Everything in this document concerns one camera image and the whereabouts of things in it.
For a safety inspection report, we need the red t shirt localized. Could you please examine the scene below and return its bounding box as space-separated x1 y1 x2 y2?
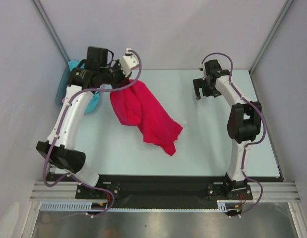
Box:
110 80 183 156

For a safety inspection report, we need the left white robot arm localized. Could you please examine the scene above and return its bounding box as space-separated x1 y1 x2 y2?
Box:
36 47 139 198

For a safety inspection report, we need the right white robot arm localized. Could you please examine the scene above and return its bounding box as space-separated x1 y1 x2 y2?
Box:
192 59 262 199

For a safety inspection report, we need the cyan t shirt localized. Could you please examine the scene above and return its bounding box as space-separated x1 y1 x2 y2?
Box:
67 60 100 114

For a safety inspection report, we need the grey plastic bin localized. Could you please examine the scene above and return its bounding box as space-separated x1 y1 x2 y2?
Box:
55 65 70 107

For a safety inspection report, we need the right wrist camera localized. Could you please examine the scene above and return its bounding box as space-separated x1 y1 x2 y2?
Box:
199 63 207 79

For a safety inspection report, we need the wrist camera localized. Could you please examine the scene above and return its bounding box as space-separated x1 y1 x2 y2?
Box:
119 48 140 76
199 63 207 79

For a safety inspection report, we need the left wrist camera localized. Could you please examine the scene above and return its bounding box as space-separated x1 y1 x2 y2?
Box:
119 48 140 76

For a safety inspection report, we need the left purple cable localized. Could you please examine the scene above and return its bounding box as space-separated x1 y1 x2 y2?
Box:
41 49 143 225

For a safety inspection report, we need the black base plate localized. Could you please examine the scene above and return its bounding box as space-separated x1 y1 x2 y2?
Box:
44 175 285 210

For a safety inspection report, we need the aluminium frame rail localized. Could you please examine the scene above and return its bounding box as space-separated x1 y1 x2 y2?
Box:
30 181 301 203

